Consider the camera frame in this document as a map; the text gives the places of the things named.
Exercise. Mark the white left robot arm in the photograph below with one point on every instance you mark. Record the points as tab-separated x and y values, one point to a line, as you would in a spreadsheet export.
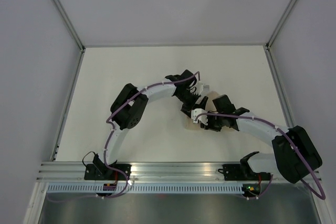
126	113

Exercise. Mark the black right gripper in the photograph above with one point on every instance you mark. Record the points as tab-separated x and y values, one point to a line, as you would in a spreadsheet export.
209	126

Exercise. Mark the aluminium frame post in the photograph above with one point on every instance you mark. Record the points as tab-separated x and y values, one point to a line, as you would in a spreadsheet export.
281	22
68	24

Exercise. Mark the aluminium mounting rail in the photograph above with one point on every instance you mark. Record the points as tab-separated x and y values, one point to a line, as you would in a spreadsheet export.
143	172

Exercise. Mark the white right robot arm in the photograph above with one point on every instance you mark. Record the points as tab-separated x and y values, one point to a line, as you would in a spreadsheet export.
294	155

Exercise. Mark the right aluminium frame post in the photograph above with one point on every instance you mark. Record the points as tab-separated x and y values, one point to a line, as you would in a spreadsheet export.
281	22

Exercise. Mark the beige cloth napkin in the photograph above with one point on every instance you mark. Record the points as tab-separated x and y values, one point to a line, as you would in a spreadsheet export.
212	98

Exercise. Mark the left aluminium frame post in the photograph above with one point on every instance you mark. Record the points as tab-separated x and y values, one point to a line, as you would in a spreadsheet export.
68	24

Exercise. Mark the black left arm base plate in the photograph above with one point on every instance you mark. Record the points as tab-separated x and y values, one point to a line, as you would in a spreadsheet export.
92	173

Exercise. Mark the white slotted cable duct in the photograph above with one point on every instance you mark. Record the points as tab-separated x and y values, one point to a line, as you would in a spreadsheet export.
150	188

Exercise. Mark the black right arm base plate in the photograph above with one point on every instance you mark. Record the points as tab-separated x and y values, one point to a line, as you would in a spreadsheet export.
239	172

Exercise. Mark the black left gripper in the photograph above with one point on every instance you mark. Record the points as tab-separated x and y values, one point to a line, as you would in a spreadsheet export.
187	109

